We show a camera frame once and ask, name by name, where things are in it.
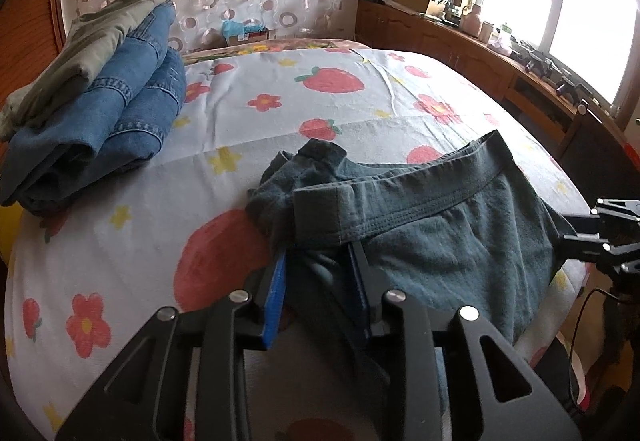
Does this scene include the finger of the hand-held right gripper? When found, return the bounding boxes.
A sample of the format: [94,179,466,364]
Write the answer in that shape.
[592,198,640,223]
[559,230,640,266]

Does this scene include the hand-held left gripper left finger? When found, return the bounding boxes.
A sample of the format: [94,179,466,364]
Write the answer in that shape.
[55,251,289,441]

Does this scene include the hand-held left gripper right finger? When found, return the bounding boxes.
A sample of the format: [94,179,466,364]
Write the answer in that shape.
[347,242,583,441]

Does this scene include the teal pants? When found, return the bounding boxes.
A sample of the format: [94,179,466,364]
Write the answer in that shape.
[247,130,579,428]

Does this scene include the folded olive pants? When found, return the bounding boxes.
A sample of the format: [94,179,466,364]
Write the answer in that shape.
[0,0,174,143]

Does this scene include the strawberry print bed sheet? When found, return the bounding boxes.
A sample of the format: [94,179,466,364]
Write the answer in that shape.
[4,47,592,441]

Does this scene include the pile of dark gadgets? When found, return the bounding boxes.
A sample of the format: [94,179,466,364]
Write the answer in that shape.
[514,40,603,103]

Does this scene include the green lid bottle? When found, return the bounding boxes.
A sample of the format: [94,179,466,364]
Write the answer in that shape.
[497,23,516,53]

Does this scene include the wooden cabinet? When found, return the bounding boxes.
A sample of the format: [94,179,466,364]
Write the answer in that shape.
[354,0,640,204]

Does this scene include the folded blue jeans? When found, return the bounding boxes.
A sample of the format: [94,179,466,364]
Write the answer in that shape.
[0,2,188,218]

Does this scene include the pink jar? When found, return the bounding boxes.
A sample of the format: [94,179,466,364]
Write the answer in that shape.
[459,3,484,38]

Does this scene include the floral blanket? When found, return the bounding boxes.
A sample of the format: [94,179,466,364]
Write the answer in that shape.
[179,38,362,66]

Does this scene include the small cardboard box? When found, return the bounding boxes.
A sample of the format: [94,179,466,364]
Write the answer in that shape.
[225,28,272,48]

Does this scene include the yellow cloth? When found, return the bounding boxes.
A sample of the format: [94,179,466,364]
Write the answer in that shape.
[0,205,24,264]

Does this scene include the light blue plastic bag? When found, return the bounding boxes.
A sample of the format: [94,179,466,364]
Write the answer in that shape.
[221,19,264,38]

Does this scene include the flat cardboard box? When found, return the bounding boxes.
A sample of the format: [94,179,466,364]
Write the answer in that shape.
[387,0,447,18]

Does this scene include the black cable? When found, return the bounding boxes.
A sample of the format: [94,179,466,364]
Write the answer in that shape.
[569,287,617,404]

